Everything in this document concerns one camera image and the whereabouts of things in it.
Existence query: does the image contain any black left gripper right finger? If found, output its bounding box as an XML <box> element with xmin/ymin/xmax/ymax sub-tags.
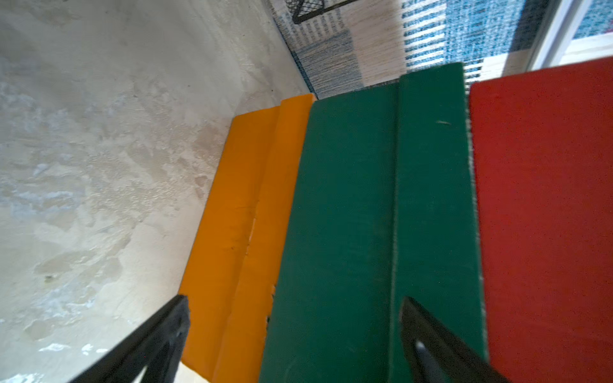
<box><xmin>400</xmin><ymin>296</ymin><xmax>509</xmax><ymax>383</ymax></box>

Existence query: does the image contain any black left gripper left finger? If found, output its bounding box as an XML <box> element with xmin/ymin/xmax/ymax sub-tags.
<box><xmin>72</xmin><ymin>295</ymin><xmax>191</xmax><ymax>383</ymax></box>

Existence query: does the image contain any black wire mesh shelf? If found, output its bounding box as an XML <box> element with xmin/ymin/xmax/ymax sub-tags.
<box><xmin>284</xmin><ymin>0</ymin><xmax>357</xmax><ymax>24</ymax></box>

